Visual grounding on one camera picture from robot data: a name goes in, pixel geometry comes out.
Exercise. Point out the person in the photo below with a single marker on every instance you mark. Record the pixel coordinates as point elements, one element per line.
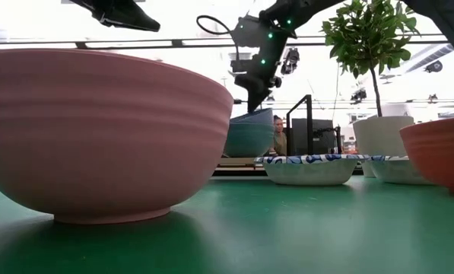
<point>280,142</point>

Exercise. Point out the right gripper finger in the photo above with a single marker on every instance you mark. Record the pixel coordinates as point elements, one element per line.
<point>257,93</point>

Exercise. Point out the green table mat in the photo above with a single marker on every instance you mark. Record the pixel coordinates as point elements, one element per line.
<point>287,228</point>

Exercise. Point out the black monitor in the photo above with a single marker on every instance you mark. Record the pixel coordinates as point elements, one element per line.
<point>300,137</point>

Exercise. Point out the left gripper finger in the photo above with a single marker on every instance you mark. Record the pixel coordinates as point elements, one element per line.
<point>131,17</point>

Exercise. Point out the white round plant pot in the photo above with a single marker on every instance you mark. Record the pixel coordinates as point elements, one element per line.
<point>382,137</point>

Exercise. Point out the black horizontal ceiling rail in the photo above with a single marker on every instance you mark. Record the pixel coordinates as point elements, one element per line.
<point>177,43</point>

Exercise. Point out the green plastic bowl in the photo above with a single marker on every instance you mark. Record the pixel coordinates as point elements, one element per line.
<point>249,141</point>

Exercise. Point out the red plastic bowl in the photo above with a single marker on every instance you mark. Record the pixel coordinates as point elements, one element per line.
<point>439,152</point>

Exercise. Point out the black ceiling spotlight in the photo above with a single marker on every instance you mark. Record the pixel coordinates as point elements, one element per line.
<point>358,95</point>
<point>291,61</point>
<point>433,66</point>

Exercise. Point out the blue patterned paper bowl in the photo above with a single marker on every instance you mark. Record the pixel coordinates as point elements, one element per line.
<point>394,171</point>
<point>310,173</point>

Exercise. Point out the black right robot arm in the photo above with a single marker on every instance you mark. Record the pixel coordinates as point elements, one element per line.
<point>447,19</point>

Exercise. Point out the blue plastic bowl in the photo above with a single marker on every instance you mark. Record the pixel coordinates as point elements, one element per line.
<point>257,117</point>

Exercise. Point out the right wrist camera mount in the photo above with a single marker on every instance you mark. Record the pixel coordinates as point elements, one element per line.
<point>249,32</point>

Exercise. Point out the pink plastic bowl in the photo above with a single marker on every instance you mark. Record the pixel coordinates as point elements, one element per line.
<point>97,133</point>

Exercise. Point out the small green leafy tree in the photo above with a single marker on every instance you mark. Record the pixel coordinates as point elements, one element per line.
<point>367,34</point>

